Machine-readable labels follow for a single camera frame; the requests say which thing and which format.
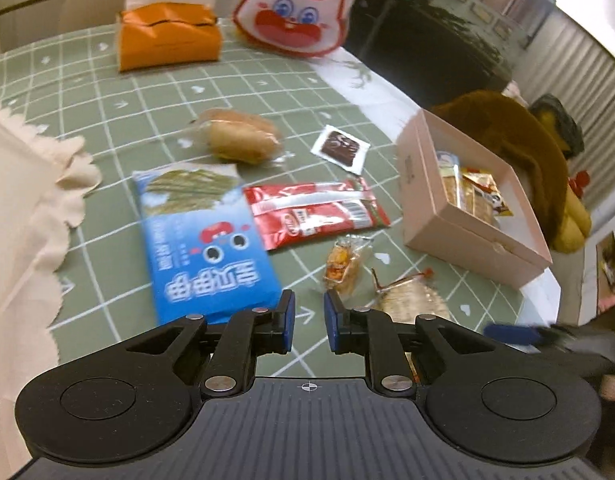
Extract yellow padded beanbag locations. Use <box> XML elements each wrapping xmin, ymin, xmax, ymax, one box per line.
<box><xmin>551</xmin><ymin>180</ymin><xmax>594</xmax><ymax>254</ymax></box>

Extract glass fish tank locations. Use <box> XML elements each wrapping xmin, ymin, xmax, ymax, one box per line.
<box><xmin>412</xmin><ymin>0</ymin><xmax>558</xmax><ymax>91</ymax></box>

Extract gold snack packet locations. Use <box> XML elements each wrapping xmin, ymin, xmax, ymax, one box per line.
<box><xmin>461</xmin><ymin>169</ymin><xmax>514</xmax><ymax>217</ymax></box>

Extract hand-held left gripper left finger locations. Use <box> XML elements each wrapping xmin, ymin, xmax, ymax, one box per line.
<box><xmin>121</xmin><ymin>290</ymin><xmax>296</xmax><ymax>401</ymax></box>

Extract rabbit face bag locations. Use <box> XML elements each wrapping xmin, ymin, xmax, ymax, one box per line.
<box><xmin>232</xmin><ymin>0</ymin><xmax>357</xmax><ymax>58</ymax></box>

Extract orange tissue box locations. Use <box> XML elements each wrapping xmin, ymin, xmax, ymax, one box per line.
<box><xmin>116</xmin><ymin>2</ymin><xmax>223</xmax><ymax>74</ymax></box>

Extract large blue snack packet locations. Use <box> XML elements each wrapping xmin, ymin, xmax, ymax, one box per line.
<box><xmin>132</xmin><ymin>162</ymin><xmax>283</xmax><ymax>327</ymax></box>

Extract pink cardboard box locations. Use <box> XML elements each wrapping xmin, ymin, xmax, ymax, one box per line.
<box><xmin>396</xmin><ymin>109</ymin><xmax>553</xmax><ymax>288</ymax></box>

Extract red snack packet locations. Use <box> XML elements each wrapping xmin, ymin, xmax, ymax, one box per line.
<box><xmin>243</xmin><ymin>177</ymin><xmax>391</xmax><ymax>253</ymax></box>

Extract cream scalloped cloth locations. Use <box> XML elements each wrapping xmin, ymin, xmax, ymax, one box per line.
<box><xmin>0</xmin><ymin>100</ymin><xmax>101</xmax><ymax>461</ymax></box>

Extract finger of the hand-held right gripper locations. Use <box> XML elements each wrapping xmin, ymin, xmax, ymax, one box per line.
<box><xmin>486</xmin><ymin>323</ymin><xmax>544</xmax><ymax>347</ymax></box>

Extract snack packets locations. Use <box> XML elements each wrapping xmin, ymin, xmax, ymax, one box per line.
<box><xmin>436</xmin><ymin>150</ymin><xmax>494</xmax><ymax>224</ymax></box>

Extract chocolate brownie packet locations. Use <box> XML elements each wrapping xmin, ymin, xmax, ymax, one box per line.
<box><xmin>311</xmin><ymin>125</ymin><xmax>371</xmax><ymax>176</ymax></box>

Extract red toy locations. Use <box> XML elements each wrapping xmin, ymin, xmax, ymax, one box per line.
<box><xmin>569</xmin><ymin>170</ymin><xmax>591</xmax><ymax>197</ymax></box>

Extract bread bun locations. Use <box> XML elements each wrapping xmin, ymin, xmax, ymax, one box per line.
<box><xmin>194</xmin><ymin>107</ymin><xmax>284</xmax><ymax>166</ymax></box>

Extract small pastry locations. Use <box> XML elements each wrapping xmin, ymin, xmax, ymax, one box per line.
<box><xmin>325</xmin><ymin>235</ymin><xmax>374</xmax><ymax>297</ymax></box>

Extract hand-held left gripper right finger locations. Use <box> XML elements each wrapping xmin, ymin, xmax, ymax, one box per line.
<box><xmin>323</xmin><ymin>290</ymin><xmax>495</xmax><ymax>398</ymax></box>

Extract black cabinet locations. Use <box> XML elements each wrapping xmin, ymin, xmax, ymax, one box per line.
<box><xmin>346</xmin><ymin>0</ymin><xmax>513</xmax><ymax>107</ymax></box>

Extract red-edged cracker packet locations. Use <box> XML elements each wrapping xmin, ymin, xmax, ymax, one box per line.
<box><xmin>370</xmin><ymin>267</ymin><xmax>454</xmax><ymax>323</ymax></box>

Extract green checked tablecloth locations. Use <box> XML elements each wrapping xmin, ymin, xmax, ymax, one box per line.
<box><xmin>0</xmin><ymin>20</ymin><xmax>558</xmax><ymax>378</ymax></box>

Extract dark grey jacket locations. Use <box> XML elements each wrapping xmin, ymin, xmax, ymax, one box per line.
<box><xmin>530</xmin><ymin>94</ymin><xmax>586</xmax><ymax>157</ymax></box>

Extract wooden wall unit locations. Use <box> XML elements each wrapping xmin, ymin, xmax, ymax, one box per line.
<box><xmin>581</xmin><ymin>230</ymin><xmax>615</xmax><ymax>322</ymax></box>

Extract grey curtains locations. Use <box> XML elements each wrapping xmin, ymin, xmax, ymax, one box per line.
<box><xmin>517</xmin><ymin>7</ymin><xmax>615</xmax><ymax>201</ymax></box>

